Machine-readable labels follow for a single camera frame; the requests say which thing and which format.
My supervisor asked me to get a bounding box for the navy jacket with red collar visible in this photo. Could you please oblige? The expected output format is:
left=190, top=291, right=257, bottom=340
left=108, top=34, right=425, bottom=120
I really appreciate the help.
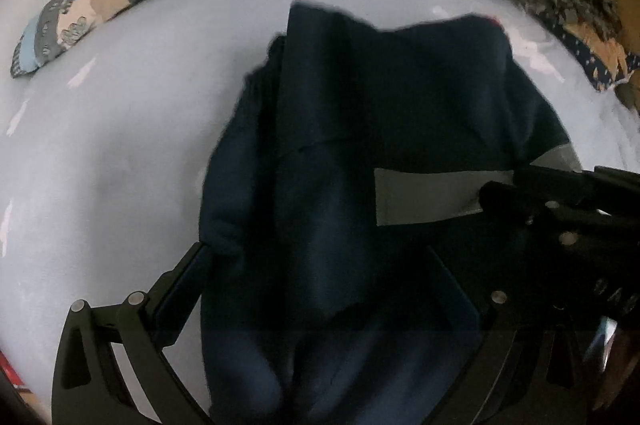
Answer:
left=199, top=0, right=586, bottom=425

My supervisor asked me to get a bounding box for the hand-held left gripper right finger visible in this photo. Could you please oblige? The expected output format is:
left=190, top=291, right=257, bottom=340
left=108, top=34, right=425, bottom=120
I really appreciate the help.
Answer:
left=425, top=245, right=601, bottom=425

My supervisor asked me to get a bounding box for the red object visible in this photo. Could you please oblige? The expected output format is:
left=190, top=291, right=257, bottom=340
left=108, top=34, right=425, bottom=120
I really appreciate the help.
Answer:
left=0, top=350, right=23, bottom=393

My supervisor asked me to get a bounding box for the navy dotted orange cloth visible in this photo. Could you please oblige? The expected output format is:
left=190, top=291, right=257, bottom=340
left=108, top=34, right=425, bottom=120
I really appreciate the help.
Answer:
left=555, top=20, right=640, bottom=93

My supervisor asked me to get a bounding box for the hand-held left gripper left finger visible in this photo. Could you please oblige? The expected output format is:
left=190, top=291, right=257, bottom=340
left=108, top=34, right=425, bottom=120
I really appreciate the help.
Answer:
left=50, top=241, right=216, bottom=425

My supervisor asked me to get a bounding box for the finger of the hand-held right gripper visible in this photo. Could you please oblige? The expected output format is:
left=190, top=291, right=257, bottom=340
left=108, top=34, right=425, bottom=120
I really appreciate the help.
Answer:
left=477, top=181, right=556, bottom=226
left=511, top=166, right=601, bottom=195

